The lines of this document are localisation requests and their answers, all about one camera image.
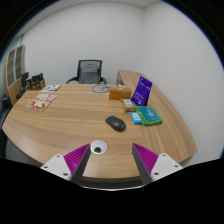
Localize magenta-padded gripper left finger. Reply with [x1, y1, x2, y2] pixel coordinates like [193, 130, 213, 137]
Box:
[40, 143, 92, 185]

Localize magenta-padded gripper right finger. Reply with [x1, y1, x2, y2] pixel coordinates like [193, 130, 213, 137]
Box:
[131, 143, 184, 186]

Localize black computer mouse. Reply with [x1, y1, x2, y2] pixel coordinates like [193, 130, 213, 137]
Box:
[105, 115, 127, 132]

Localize red and pink mouse pad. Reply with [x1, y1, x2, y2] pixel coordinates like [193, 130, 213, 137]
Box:
[26, 93, 58, 113]

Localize white round desk grommet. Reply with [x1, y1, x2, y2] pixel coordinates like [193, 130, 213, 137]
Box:
[90, 139, 108, 155]

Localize blue wipes packet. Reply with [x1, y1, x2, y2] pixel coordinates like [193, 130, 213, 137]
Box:
[129, 111, 143, 125]

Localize green and teal packet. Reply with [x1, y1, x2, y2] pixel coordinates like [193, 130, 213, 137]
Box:
[135, 105, 163, 126]

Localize purple stand-up pouch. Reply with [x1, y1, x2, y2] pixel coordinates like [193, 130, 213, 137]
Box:
[130, 76, 153, 107]

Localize brown wooden box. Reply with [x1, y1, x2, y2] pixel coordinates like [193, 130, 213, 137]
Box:
[108, 86, 133, 101]

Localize white and green leaflet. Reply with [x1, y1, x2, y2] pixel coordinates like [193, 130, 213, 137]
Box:
[40, 84, 63, 93]

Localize grey mesh office chair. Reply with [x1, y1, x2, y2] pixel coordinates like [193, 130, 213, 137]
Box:
[65, 59, 108, 85]

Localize black swivel chair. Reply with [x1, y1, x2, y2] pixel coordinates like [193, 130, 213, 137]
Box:
[15, 71, 30, 100]

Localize wooden shelf unit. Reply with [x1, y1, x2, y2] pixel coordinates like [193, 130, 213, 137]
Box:
[3, 44, 28, 106]

